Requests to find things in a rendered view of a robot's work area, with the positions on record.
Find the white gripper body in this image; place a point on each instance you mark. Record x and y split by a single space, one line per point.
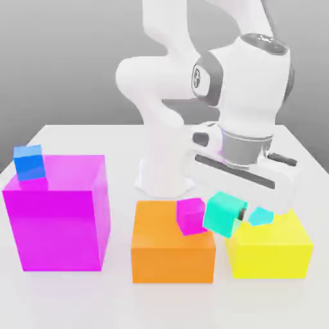
282 190

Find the small teal cube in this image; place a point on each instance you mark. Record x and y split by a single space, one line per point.
221 214

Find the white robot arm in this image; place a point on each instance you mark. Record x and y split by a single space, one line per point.
246 84

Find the small cyan cube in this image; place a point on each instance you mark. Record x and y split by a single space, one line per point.
261 216

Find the small magenta cube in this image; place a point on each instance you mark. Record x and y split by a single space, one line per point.
191 218

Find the small blue cube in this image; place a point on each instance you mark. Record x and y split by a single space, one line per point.
28 163

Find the large yellow box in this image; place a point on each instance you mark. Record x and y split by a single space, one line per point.
270 254

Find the large orange box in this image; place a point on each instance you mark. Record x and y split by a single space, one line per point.
169 257

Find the large magenta box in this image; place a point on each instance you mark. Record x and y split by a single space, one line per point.
56 226

